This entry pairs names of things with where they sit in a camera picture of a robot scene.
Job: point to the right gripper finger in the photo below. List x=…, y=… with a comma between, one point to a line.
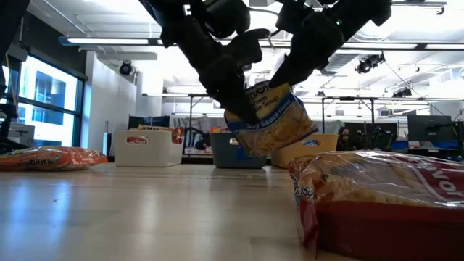
x=288, y=78

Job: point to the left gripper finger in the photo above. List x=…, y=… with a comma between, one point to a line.
x=237, y=87
x=217, y=87

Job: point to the blue ramen noodle pack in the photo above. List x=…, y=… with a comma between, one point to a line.
x=275, y=123
x=312, y=142

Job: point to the maroon ramen noodle pack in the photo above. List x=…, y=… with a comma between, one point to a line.
x=138, y=140
x=177, y=135
x=152, y=127
x=380, y=188

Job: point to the teal plastic bin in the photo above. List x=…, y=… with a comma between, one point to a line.
x=224, y=156

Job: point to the orange plastic bin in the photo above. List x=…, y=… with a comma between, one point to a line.
x=290, y=157

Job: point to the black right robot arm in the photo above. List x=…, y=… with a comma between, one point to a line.
x=362, y=18

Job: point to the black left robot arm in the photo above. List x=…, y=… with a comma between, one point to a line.
x=170, y=21

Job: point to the black ceiling spotlight cluster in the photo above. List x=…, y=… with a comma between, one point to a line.
x=369, y=63

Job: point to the person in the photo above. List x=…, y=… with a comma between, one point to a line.
x=344, y=139
x=200, y=145

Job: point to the black monitor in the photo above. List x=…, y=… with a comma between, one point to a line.
x=429, y=128
x=391, y=127
x=148, y=120

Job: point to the white plastic bin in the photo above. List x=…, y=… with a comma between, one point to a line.
x=152, y=152

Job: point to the black metal gantry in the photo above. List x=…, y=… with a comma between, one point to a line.
x=398, y=98

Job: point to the black background equipment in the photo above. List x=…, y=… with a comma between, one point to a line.
x=375, y=137

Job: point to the long ceiling light track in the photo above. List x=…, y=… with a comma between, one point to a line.
x=108, y=41

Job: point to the blue storage box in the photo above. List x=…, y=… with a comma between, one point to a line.
x=420, y=145

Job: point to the large window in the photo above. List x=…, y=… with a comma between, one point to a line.
x=47, y=90

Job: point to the white desktop machine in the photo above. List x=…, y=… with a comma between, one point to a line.
x=21, y=134

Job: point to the black stand equipment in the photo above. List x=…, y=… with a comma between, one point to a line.
x=7, y=123

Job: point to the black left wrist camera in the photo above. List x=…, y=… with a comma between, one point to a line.
x=226, y=16

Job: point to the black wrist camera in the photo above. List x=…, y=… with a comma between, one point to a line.
x=226, y=16
x=293, y=14

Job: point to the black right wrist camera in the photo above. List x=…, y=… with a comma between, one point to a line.
x=293, y=14

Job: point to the black aluminium table frame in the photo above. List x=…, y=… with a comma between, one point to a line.
x=197, y=159

